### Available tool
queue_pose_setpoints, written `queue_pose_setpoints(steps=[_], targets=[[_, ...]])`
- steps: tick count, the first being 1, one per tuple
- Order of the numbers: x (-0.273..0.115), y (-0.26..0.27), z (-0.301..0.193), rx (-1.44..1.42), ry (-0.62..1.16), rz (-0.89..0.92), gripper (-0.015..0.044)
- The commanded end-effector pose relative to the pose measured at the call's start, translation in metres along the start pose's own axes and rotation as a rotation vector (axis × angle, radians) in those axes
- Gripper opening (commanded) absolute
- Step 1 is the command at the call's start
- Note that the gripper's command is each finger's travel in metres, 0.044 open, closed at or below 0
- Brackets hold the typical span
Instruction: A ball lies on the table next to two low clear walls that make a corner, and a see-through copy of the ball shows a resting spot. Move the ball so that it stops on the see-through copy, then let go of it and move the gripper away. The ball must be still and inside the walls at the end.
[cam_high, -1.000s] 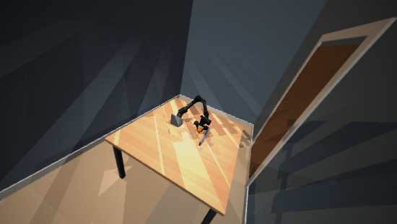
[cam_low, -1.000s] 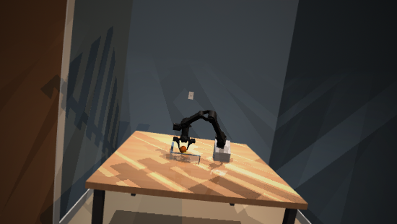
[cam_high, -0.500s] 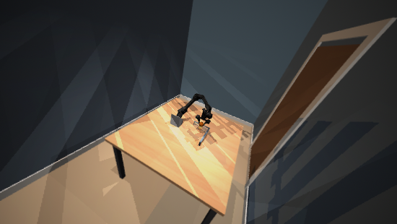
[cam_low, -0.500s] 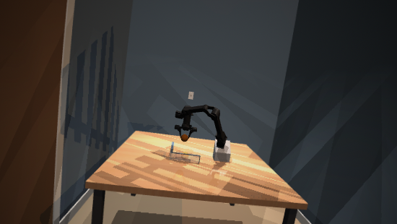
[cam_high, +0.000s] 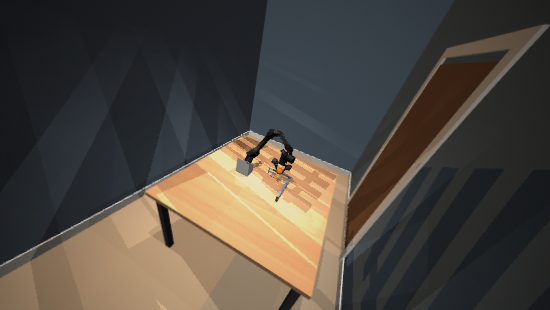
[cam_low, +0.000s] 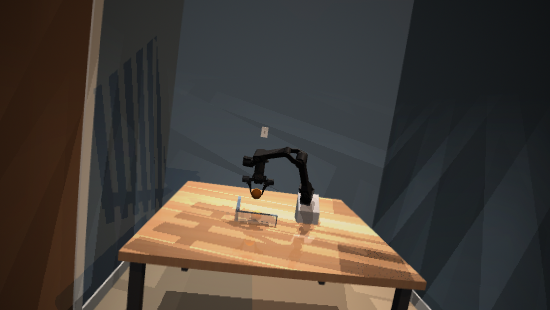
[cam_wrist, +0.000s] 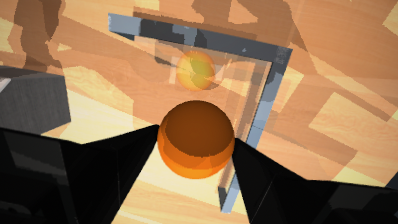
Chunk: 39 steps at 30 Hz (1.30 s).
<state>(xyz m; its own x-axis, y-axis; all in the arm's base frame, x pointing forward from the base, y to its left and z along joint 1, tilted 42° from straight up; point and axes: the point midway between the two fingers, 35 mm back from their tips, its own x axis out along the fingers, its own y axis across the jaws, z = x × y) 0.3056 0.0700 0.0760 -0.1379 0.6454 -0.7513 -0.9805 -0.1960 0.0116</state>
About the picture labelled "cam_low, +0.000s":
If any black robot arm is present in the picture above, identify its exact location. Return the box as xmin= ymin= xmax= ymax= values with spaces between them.
xmin=243 ymin=147 xmax=314 ymax=206

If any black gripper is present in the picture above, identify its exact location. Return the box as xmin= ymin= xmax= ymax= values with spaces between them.
xmin=242 ymin=169 xmax=274 ymax=195

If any clear l-shaped low wall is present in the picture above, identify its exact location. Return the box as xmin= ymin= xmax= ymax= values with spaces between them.
xmin=234 ymin=212 xmax=277 ymax=226

